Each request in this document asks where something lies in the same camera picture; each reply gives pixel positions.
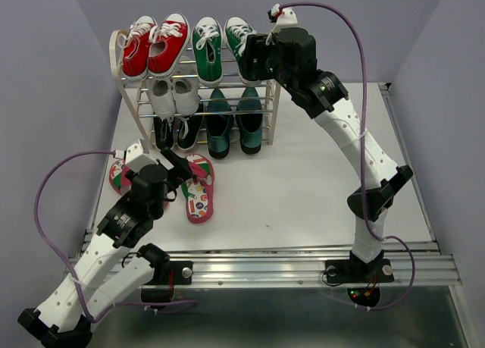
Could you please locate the dark green loafer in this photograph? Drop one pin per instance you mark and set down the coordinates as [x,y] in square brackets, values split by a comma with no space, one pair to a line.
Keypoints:
[250,122]
[219,125]

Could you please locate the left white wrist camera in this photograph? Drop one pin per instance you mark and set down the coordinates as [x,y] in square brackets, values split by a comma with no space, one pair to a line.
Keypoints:
[137,156]

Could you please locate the green canvas sneaker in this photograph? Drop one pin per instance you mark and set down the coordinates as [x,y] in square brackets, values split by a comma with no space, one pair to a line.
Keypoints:
[206,46]
[236,31]

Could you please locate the left white sneaker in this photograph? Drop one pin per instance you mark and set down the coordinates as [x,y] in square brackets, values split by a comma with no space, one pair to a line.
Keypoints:
[163,103]

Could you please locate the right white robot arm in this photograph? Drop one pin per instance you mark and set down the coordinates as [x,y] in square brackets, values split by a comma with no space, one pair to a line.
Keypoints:
[326,101]

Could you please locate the right red canvas sneaker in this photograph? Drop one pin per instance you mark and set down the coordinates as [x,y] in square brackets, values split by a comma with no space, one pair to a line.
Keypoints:
[168,41]

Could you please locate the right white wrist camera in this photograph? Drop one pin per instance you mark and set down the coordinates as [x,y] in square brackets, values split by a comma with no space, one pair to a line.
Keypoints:
[282,18]

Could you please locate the right black canvas sneaker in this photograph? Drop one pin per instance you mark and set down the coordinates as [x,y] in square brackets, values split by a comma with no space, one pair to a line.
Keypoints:
[189,131]

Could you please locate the pink patterned sandal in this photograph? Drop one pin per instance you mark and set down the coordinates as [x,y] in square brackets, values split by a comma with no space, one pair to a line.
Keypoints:
[118,177]
[199,190]

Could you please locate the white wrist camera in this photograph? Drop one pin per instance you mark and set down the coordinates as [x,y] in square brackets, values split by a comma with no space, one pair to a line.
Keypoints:
[282,18]
[137,156]

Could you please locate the right white sneaker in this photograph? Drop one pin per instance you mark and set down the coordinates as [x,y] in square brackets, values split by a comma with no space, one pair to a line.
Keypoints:
[185,88]

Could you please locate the black canvas sneaker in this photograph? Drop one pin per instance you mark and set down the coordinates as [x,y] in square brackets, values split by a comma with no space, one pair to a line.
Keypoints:
[189,131]
[164,133]

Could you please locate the left red canvas sneaker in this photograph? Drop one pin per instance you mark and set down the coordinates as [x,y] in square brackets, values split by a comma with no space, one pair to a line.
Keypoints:
[135,46]

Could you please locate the left black canvas sneaker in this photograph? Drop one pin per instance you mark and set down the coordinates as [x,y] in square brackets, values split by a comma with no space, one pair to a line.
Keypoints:
[164,133]

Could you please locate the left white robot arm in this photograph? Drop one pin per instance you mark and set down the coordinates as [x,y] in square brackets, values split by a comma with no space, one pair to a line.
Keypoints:
[114,264]

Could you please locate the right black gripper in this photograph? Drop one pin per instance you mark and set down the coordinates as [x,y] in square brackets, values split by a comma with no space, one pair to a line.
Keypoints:
[255,48]

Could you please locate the white sneaker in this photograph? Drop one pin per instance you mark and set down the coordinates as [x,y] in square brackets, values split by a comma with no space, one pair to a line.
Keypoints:
[163,103]
[185,88]

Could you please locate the red canvas sneaker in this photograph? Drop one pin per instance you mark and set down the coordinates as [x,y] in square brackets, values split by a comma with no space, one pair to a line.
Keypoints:
[135,46]
[168,41]

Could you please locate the aluminium mounting rail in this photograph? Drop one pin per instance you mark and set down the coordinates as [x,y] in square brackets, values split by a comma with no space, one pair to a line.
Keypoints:
[300,268]

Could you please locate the cream metal shoe rack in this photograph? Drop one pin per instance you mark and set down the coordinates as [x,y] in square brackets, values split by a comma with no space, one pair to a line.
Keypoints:
[136,97]

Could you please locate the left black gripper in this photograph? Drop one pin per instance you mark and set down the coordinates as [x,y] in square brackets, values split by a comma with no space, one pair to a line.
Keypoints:
[184,170]

